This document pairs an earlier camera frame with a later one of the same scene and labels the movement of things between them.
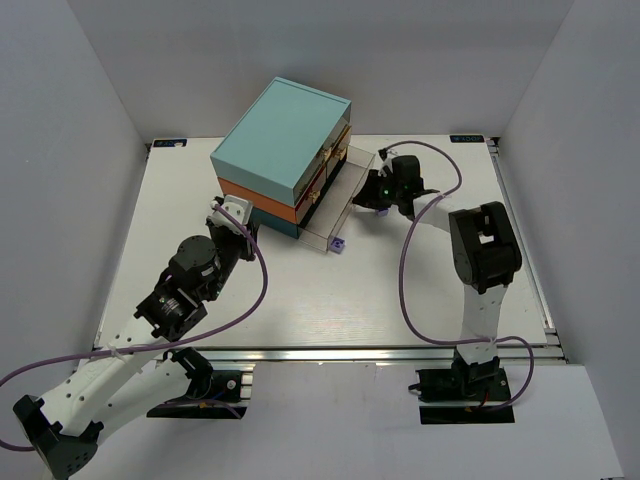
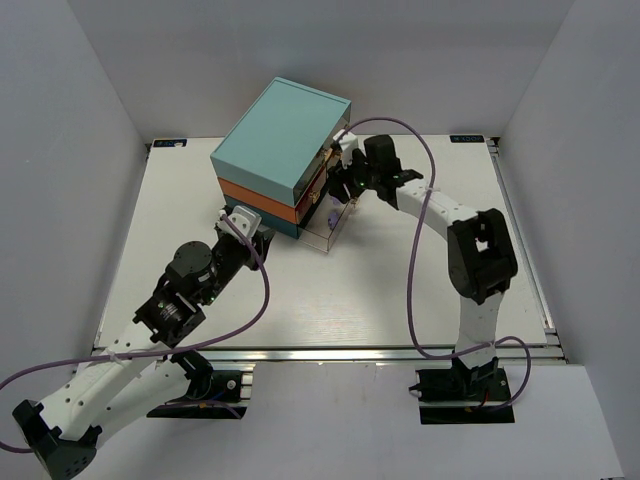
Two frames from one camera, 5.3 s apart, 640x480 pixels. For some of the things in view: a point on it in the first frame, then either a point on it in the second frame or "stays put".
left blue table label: (170, 142) stays put
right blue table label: (476, 138) stays put
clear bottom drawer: (337, 200) stays put
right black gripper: (376, 189) → (341, 181)
